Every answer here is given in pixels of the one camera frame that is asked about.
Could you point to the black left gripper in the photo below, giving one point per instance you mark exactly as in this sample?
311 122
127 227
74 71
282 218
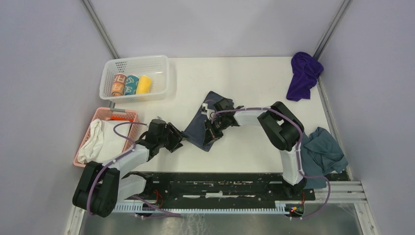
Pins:
176 137

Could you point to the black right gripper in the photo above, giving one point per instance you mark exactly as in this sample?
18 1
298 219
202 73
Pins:
211 134

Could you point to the dark grey towel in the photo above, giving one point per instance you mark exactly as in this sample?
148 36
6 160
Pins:
195 131

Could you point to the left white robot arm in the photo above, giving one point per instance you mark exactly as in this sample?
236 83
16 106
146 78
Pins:
102 185

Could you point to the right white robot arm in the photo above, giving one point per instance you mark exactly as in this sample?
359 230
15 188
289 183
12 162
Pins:
282 128

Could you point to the orange item in basket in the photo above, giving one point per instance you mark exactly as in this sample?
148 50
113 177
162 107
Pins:
119 119

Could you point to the yellow rolled towel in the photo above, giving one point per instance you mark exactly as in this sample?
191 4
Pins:
144 85

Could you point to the white cloth in basket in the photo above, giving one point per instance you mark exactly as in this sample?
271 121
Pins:
106 140

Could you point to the teal patterned rolled towel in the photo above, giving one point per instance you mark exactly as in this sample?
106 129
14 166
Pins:
131 85

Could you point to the orange patterned rolled towel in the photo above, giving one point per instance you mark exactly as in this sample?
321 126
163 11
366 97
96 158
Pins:
118 85

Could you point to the pink plastic basket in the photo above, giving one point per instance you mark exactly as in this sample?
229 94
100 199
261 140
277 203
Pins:
102 113

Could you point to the white plastic basket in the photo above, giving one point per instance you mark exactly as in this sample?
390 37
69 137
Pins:
155 67

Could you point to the purple towel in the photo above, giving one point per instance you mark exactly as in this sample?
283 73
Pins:
306 72

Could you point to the teal blue towel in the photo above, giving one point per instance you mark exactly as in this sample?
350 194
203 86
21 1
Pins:
321 154

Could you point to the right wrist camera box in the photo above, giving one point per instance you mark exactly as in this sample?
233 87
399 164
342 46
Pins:
204 109

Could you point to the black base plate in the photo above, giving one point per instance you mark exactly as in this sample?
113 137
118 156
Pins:
162 187

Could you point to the right corner metal rail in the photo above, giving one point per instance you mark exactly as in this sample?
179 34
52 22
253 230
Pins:
330 30

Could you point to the corner metal rail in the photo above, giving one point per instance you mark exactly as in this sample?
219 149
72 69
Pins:
99 26
330 30

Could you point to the left corner metal rail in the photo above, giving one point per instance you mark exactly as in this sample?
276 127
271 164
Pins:
99 26

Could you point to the aluminium frame rails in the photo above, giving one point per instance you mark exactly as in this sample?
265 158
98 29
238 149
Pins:
273 201

